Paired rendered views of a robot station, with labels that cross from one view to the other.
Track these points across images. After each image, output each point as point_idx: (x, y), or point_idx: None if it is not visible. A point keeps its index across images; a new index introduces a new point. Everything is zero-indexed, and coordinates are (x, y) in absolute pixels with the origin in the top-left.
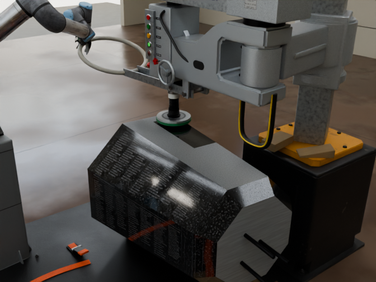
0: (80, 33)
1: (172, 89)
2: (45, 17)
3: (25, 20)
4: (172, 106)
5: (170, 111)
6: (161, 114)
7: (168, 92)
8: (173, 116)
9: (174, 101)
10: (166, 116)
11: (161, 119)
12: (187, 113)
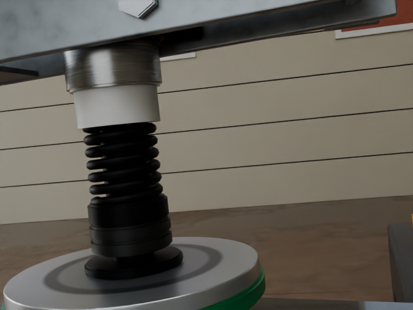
0: None
1: (157, 5)
2: None
3: None
4: (136, 186)
5: (121, 227)
6: (39, 285)
7: (86, 81)
8: (147, 262)
9: (142, 144)
10: (96, 282)
11: (87, 306)
12: (187, 239)
